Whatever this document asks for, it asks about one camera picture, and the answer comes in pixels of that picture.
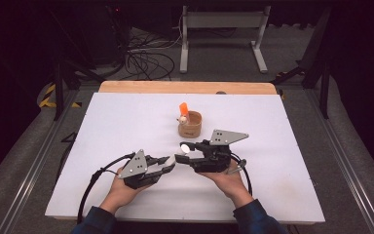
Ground white table cover sheet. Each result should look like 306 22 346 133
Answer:
44 92 326 225

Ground grey metal stand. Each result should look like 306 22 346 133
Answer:
178 4 272 75

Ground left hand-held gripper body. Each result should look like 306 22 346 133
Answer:
117 148 164 190

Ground orange pink highlighter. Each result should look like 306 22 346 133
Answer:
178 101 191 120

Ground right hand-held gripper cable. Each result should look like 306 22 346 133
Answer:
230 152 253 198

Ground black computer tower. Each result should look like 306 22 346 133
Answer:
87 3 131 66

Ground hand-held gripper cable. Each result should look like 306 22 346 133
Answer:
77 152 135 225
230 152 253 198

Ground person's right hand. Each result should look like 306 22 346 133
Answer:
197 159 255 209

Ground wooden pen holder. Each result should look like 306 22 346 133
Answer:
175 110 204 139

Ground black tripod stand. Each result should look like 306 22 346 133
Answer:
48 9 125 122

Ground aluminium floor rail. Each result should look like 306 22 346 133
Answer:
0 89 79 234
305 89 374 234

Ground black triangular bracket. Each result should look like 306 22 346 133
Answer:
60 131 78 144

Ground yellow black hazard tape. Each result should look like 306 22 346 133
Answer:
38 83 82 109

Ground black slanted stand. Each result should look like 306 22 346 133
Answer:
271 6 334 120

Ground left hand-held gripper cable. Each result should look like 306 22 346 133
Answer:
77 152 135 225

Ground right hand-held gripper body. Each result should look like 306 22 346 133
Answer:
189 129 250 175

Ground bundle of floor cables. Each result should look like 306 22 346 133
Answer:
123 25 183 82

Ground person's left hand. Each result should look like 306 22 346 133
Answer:
98 167 154 215

